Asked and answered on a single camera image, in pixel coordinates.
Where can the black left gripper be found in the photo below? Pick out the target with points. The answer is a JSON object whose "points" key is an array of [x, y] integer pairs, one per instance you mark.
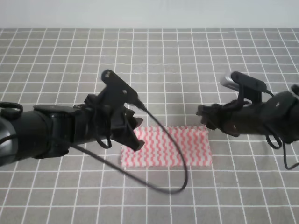
{"points": [[92, 121]]}

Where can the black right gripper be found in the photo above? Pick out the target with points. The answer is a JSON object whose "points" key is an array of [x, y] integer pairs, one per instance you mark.
{"points": [[220, 116]]}

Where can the pink white wavy striped towel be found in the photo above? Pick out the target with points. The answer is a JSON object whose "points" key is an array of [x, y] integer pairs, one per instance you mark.
{"points": [[159, 151]]}

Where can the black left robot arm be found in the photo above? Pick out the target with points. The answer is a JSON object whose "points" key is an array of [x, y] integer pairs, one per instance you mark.
{"points": [[47, 130]]}

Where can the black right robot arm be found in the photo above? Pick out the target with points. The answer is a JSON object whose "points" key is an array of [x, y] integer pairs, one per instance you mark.
{"points": [[279, 116]]}

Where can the grey checked tablecloth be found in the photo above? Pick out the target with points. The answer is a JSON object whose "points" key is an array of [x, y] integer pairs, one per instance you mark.
{"points": [[173, 71]]}

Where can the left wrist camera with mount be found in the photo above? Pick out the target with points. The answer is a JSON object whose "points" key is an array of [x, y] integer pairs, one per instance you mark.
{"points": [[117, 92]]}

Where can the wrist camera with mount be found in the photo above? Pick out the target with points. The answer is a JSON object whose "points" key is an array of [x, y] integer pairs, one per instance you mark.
{"points": [[248, 87], [117, 92]]}

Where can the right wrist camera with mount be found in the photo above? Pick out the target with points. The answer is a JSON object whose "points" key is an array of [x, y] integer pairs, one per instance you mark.
{"points": [[248, 87]]}

